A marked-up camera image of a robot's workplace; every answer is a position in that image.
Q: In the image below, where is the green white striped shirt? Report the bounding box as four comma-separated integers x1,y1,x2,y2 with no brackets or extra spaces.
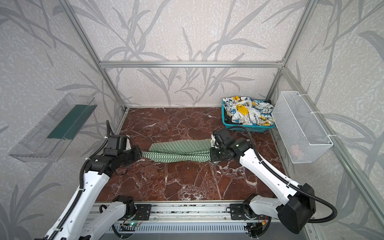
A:
143,139,212,163

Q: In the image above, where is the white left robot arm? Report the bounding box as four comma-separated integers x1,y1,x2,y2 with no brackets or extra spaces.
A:
43,146,142,240

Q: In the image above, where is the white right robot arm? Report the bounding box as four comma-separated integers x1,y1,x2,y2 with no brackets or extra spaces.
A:
211,140,316,234

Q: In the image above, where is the teal plastic laundry basket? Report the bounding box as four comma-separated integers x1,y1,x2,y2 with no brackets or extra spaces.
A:
222,101,276,133

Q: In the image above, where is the white yellow blue printed garment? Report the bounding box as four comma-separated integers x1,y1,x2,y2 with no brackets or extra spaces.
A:
222,96,275,127

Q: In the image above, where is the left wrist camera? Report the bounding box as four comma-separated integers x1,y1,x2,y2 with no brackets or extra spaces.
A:
103,135,131,157

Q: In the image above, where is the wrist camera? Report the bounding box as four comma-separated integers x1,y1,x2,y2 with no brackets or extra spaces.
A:
103,135,131,157
212,129,235,148

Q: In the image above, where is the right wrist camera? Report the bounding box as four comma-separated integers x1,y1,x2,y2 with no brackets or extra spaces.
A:
212,129,235,148

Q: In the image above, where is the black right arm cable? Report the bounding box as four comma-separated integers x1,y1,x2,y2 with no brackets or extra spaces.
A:
226,125,338,224

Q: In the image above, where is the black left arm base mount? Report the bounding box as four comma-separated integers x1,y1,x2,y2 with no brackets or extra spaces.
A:
112,195,152,221

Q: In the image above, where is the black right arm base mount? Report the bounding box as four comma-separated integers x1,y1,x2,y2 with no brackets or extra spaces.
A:
226,194,269,221

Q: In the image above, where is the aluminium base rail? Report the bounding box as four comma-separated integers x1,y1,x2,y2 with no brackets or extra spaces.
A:
64,200,314,235

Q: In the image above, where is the white wire mesh basket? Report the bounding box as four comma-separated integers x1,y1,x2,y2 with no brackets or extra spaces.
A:
272,91,333,164

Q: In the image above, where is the clear plastic wall tray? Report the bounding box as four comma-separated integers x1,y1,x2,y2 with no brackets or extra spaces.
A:
9,94,98,163

